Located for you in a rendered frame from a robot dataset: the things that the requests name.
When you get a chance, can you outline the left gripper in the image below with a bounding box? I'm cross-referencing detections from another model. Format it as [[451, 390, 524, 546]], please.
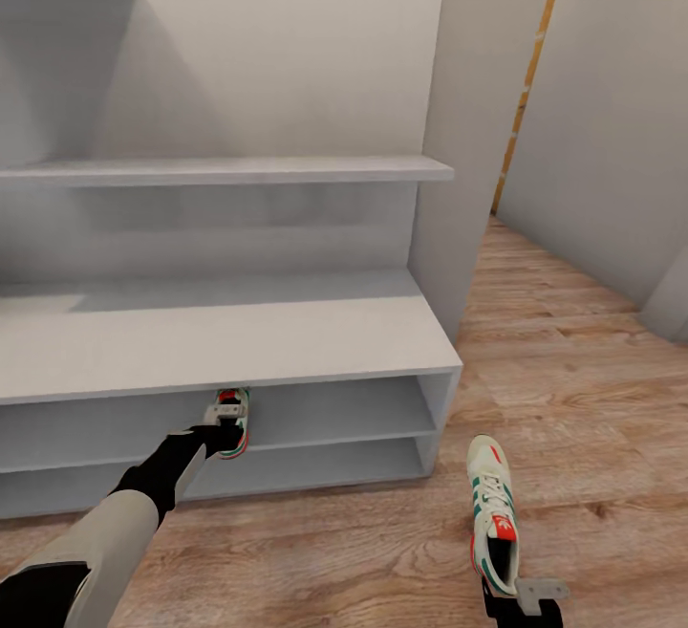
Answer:
[[191, 424, 242, 456]]

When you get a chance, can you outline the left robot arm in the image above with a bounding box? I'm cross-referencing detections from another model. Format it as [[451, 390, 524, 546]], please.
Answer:
[[0, 403, 247, 628]]

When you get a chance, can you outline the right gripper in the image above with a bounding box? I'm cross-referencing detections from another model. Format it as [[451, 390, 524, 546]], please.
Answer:
[[482, 577, 563, 628]]

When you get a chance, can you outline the gym shoe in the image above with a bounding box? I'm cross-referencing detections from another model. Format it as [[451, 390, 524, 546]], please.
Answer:
[[466, 434, 519, 597], [215, 386, 252, 460]]

